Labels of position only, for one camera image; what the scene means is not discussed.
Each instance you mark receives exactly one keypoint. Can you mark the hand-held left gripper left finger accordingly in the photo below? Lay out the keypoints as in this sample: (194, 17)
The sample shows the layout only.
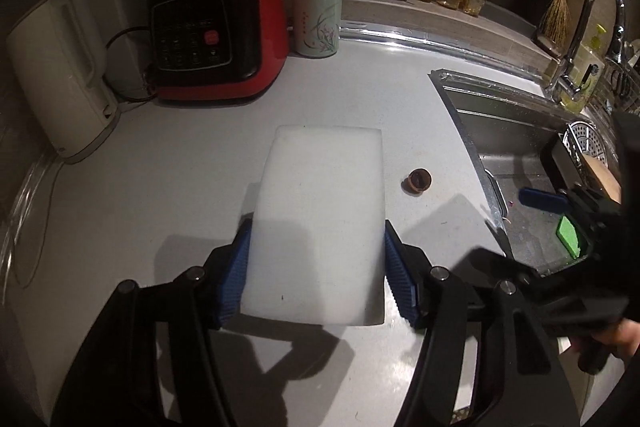
(235, 267)

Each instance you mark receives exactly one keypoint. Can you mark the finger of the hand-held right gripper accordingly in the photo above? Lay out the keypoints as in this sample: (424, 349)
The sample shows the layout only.
(542, 199)
(500, 264)

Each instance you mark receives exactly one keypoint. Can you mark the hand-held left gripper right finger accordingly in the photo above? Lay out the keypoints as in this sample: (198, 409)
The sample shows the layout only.
(400, 277)

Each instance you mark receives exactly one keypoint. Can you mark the white foam block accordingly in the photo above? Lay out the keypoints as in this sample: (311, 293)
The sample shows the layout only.
(315, 217)

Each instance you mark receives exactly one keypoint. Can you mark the person's right hand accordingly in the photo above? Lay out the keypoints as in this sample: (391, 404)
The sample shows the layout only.
(625, 338)

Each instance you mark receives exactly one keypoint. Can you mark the black tray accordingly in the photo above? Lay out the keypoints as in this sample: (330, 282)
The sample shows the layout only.
(560, 162)

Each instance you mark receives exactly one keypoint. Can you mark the green sponge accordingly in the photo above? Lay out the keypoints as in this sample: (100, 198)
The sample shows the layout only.
(569, 237)

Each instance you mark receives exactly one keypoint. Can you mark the wooden cutting board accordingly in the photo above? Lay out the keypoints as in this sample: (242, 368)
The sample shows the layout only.
(607, 179)

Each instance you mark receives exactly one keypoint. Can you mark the stainless steamer rack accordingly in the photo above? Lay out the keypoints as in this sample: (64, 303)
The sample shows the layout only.
(582, 134)

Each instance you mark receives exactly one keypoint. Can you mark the stainless steel sink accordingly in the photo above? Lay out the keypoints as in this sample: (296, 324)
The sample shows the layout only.
(505, 132)

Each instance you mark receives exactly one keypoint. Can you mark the small brown bottle cap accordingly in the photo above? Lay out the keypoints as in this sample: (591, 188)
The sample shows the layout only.
(417, 181)

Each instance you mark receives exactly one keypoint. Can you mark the dish soap bottle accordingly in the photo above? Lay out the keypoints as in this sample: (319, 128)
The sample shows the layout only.
(590, 82)

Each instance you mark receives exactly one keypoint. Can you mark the straw hand brush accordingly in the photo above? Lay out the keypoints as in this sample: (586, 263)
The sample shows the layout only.
(556, 19)

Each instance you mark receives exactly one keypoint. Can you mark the chrome faucet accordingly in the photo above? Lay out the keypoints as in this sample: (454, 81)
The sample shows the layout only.
(585, 22)

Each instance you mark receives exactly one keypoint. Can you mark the red black blender base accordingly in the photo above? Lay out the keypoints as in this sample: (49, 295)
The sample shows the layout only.
(220, 32)

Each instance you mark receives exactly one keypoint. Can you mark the flower print ceramic cup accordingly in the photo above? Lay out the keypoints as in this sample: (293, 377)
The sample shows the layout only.
(317, 17)

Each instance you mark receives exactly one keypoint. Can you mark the white electric kettle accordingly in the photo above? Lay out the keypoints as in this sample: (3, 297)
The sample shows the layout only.
(55, 72)

